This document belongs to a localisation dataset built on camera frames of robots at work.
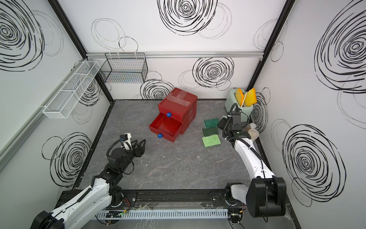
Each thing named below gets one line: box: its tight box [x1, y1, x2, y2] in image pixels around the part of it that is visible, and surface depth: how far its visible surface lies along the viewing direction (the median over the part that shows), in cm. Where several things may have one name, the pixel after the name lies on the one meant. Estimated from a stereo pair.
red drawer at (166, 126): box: [148, 112, 183, 143], surface depth 90 cm
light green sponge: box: [202, 134, 222, 148], surface depth 96 cm
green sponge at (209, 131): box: [202, 126, 219, 137], surface depth 101 cm
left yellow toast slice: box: [235, 88, 244, 107], surface depth 96 cm
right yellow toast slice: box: [244, 88, 258, 107], surface depth 97 cm
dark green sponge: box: [203, 118, 219, 129], surface depth 107 cm
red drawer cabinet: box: [148, 87, 198, 143], surface depth 91 cm
